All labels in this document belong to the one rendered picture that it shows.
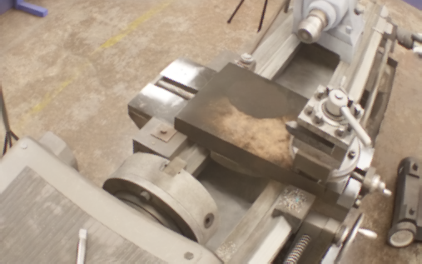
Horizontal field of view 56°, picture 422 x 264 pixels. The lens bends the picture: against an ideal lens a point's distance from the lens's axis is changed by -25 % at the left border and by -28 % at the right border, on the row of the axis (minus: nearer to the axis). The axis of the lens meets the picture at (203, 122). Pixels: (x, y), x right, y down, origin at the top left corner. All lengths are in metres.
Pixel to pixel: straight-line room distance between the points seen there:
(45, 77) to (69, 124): 0.54
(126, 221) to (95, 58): 2.61
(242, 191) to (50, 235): 0.98
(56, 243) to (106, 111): 2.22
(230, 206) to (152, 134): 0.32
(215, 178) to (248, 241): 0.36
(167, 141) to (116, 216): 0.77
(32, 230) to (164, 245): 0.23
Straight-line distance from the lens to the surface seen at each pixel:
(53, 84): 3.17
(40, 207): 0.79
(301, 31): 1.66
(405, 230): 2.43
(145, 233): 0.75
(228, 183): 1.63
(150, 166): 1.00
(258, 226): 1.40
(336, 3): 1.85
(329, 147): 1.28
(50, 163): 0.85
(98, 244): 0.74
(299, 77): 2.07
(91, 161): 2.65
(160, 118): 1.58
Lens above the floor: 1.96
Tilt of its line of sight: 44 degrees down
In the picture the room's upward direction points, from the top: 6 degrees clockwise
